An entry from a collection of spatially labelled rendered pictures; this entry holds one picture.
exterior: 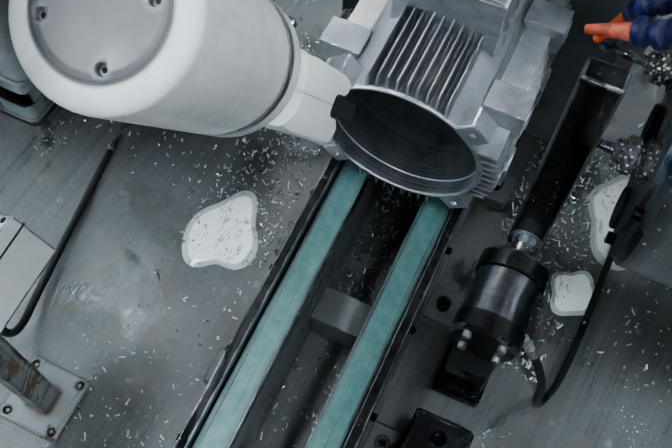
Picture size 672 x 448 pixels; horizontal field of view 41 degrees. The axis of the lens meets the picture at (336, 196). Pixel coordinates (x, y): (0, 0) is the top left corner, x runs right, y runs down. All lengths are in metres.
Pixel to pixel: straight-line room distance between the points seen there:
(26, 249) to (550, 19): 0.49
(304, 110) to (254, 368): 0.37
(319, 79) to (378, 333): 0.37
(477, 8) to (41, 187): 0.56
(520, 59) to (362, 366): 0.31
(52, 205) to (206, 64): 0.72
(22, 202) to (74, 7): 0.73
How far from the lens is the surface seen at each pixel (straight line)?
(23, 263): 0.74
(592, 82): 0.59
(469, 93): 0.77
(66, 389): 0.97
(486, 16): 0.76
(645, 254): 0.77
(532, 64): 0.82
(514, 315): 0.73
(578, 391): 0.98
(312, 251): 0.87
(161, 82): 0.35
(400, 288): 0.85
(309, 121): 0.52
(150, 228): 1.02
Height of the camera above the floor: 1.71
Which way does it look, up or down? 63 degrees down
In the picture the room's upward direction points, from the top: 1 degrees clockwise
